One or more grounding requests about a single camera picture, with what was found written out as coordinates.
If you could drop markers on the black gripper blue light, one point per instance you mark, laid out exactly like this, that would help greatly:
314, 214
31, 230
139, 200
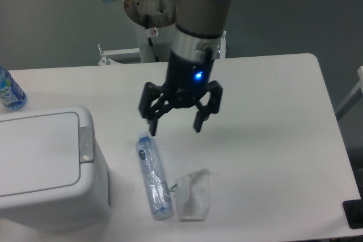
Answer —
187, 84

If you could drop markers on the white push-lid trash can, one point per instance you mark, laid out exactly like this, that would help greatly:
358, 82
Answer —
53, 173

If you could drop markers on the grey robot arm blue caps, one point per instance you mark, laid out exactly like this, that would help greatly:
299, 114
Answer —
199, 28

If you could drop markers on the crumpled clear plastic bag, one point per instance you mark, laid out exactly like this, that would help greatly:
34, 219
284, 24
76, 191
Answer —
192, 196

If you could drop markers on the clear empty plastic bottle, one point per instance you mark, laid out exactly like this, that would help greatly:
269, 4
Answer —
153, 176

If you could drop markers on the blue labelled water bottle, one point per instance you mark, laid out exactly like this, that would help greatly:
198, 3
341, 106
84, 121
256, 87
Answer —
12, 95

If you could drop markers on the black clamp at table edge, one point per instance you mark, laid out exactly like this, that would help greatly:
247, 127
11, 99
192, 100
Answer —
353, 213

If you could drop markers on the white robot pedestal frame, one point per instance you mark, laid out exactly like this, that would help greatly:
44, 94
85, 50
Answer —
154, 45

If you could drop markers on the white frame at right edge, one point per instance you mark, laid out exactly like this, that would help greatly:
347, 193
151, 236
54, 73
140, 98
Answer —
353, 96

